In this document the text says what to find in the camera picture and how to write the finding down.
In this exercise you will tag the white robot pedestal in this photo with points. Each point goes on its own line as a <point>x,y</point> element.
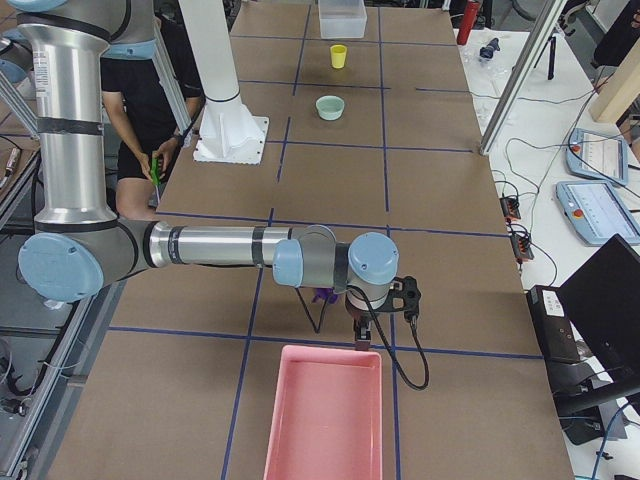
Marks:
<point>228,132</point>

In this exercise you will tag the teach pendant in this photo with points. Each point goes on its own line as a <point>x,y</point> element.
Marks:
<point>596,211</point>
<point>593,155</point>

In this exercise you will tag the black computer box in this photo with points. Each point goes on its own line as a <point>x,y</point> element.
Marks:
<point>553,329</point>

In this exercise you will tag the folded blue umbrella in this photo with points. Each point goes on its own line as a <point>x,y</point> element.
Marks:
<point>488,51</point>

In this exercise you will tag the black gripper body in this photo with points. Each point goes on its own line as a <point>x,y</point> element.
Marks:
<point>358,316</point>

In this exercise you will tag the green hand tool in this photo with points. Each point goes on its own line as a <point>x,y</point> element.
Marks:
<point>156,171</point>

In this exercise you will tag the red cylinder bottle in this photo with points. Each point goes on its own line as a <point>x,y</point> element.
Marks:
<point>467,22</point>

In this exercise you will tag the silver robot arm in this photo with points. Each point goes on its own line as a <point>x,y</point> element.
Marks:
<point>80,245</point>

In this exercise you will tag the far teach pendant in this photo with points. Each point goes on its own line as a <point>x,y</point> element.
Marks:
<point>593,155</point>

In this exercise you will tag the orange black connector block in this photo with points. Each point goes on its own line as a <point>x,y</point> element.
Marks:
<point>510,208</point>

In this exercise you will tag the mint green bowl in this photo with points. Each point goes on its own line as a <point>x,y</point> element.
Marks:
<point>330,107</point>

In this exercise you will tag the purple cloth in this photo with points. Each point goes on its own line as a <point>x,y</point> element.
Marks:
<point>325,295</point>

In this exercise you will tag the person in black clothes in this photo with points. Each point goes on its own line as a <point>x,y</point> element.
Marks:
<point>141,115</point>

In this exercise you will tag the clear plastic box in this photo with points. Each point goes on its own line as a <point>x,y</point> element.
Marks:
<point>342,19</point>

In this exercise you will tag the yellow plastic cup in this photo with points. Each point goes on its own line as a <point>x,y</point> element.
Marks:
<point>338,55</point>

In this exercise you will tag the aluminium frame post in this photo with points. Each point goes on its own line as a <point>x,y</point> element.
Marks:
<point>542,29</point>

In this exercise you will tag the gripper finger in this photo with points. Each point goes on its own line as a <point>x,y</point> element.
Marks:
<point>362,337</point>

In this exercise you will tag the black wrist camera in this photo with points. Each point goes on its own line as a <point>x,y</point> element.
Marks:
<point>407,295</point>

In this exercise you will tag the near teach pendant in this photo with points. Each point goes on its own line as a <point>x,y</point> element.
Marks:
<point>596,211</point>

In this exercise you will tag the black monitor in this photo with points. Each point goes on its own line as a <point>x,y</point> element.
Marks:
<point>601,299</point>

